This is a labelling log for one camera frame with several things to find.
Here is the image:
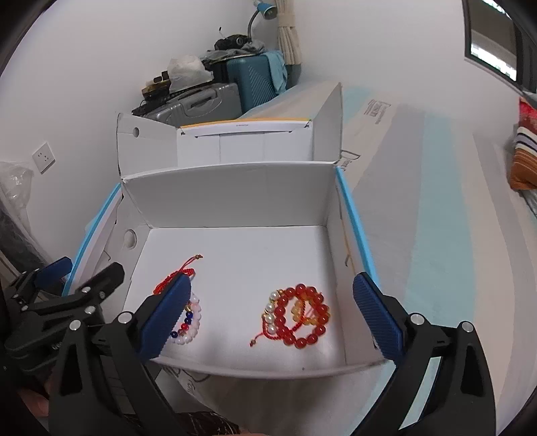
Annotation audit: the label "red patterned pillow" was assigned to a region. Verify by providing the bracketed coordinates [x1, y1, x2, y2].
[518, 97, 537, 126]

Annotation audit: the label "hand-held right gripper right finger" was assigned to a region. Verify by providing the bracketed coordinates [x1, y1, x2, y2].
[352, 272, 498, 436]

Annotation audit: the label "black and gold box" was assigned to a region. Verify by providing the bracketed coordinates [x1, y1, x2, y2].
[140, 72, 173, 102]

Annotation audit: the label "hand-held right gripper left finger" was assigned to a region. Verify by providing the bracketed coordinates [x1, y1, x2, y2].
[48, 274, 194, 436]

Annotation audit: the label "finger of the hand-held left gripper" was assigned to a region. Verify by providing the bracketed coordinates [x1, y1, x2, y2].
[8, 257, 73, 311]
[19, 263, 127, 332]

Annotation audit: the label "person's left hand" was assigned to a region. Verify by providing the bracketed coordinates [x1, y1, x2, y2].
[17, 375, 54, 417]

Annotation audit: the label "red string pearl bracelet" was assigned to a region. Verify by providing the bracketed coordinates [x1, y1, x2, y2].
[249, 289, 287, 348]

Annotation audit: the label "folded striped blankets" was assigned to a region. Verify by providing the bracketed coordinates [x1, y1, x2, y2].
[509, 121, 537, 194]

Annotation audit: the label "pink bead bracelet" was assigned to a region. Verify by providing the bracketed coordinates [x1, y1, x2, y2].
[165, 293, 203, 346]

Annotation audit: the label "beige curtain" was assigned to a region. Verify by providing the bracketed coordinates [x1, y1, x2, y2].
[275, 0, 303, 65]

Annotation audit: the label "yellow bead bracelet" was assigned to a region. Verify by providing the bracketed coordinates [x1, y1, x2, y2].
[289, 295, 320, 332]

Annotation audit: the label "multicolour glass bead bracelet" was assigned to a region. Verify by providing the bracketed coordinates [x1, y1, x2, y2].
[170, 306, 196, 340]

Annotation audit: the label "dark framed window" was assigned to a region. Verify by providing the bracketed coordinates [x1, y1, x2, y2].
[463, 0, 537, 93]

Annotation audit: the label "white plastic bag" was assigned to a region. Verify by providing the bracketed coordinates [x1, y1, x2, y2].
[168, 56, 215, 95]

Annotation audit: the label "red braided bracelet gold bead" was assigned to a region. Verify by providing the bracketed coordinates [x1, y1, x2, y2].
[153, 254, 204, 296]

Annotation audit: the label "grey suitcase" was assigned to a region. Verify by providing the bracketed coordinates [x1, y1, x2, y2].
[132, 83, 244, 126]

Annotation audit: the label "black bag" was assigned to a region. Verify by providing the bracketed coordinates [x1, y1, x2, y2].
[201, 36, 267, 63]

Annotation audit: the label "white wall socket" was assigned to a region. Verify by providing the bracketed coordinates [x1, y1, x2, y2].
[33, 142, 56, 173]

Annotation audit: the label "light blue cloth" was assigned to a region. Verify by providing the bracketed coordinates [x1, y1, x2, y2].
[263, 50, 291, 91]

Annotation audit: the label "teal suitcase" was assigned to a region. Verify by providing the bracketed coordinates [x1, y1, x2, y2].
[227, 52, 290, 114]

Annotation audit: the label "clear plastic bag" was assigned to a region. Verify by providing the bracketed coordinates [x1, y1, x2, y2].
[0, 161, 35, 221]

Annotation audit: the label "blue desk lamp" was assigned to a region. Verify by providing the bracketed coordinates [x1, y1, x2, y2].
[247, 0, 278, 43]

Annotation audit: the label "sky print cardboard box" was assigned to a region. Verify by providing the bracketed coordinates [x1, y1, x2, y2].
[67, 81, 389, 378]

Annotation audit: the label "dark patterned cloth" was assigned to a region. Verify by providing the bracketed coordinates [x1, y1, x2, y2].
[178, 412, 252, 436]

